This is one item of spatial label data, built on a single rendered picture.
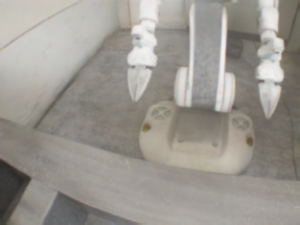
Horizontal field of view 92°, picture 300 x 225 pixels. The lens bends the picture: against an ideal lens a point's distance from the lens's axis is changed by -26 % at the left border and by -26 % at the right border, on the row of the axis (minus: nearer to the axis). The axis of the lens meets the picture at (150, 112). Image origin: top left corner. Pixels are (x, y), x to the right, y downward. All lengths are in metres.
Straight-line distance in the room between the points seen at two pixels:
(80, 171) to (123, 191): 0.12
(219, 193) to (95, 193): 0.26
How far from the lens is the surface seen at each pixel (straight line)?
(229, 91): 0.67
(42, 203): 0.47
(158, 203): 0.38
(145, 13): 0.73
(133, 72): 0.68
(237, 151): 0.82
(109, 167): 0.43
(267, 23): 0.73
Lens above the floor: 1.03
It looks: 46 degrees down
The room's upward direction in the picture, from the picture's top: 9 degrees counter-clockwise
